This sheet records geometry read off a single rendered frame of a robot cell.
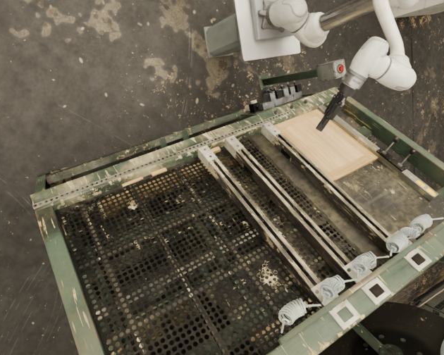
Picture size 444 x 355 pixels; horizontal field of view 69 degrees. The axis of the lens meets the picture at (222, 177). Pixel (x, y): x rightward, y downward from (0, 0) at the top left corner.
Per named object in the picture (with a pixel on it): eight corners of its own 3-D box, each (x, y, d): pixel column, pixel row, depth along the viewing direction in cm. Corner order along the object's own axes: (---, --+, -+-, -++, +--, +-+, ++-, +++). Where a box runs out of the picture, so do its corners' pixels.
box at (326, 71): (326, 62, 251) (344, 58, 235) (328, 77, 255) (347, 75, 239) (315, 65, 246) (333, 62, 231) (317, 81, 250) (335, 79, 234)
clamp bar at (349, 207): (270, 128, 220) (276, 98, 202) (420, 271, 156) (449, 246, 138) (258, 133, 216) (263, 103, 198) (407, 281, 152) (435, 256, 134)
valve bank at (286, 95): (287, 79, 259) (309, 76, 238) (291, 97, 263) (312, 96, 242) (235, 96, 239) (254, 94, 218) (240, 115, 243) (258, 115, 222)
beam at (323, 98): (331, 98, 260) (336, 86, 252) (342, 106, 253) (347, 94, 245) (36, 207, 173) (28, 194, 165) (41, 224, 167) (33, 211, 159)
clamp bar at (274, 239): (208, 152, 201) (210, 121, 183) (352, 325, 137) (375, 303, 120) (194, 157, 197) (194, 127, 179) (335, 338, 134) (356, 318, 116)
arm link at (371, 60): (352, 71, 135) (377, 84, 138) (377, 34, 127) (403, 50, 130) (344, 64, 144) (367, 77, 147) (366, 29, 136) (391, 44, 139)
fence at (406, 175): (321, 108, 239) (323, 104, 236) (435, 198, 188) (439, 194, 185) (316, 110, 237) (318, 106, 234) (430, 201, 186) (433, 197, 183)
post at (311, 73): (266, 77, 316) (323, 67, 251) (268, 84, 318) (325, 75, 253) (261, 79, 314) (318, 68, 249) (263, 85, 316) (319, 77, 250)
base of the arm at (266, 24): (258, -3, 209) (262, -5, 204) (285, 3, 219) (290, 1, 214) (256, 28, 213) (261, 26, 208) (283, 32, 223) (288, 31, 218)
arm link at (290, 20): (275, -5, 208) (298, -16, 189) (294, 13, 217) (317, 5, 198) (264, 17, 208) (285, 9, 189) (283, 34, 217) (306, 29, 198)
